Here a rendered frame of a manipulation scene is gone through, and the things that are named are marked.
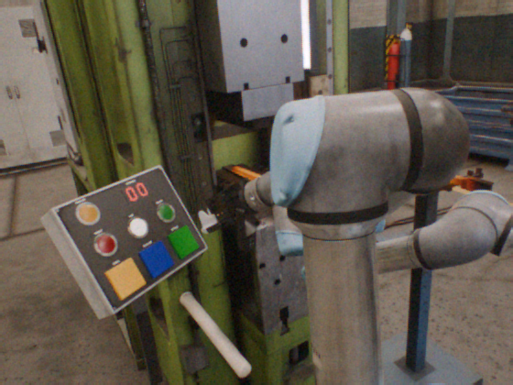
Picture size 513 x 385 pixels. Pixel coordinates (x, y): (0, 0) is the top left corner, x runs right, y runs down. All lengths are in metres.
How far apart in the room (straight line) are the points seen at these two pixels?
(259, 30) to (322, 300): 1.01
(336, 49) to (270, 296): 0.99
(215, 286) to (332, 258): 1.22
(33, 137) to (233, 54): 5.42
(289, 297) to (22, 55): 5.45
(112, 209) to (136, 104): 0.39
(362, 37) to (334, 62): 7.73
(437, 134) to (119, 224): 0.82
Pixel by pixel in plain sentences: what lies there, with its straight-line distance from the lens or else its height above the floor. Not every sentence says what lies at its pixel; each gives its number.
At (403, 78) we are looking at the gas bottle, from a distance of 8.67.
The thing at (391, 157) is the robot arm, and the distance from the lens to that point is 0.44.
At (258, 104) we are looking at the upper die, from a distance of 1.36.
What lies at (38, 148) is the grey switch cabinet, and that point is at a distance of 6.57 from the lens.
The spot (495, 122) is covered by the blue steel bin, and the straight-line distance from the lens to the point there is 4.99.
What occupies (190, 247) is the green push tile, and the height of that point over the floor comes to 0.99.
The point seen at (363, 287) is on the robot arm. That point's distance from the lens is 0.48.
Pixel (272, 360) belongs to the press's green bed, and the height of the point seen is 0.33.
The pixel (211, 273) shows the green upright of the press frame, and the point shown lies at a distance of 1.62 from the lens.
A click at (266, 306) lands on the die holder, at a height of 0.59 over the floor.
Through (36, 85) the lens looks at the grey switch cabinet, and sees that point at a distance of 6.47.
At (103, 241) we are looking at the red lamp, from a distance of 1.05.
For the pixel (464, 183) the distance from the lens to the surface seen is 1.59.
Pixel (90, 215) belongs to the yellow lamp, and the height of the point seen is 1.16.
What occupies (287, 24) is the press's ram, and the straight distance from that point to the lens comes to 1.41.
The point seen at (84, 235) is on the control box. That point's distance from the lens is 1.04.
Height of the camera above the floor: 1.53
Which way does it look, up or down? 21 degrees down
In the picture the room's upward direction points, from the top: 5 degrees counter-clockwise
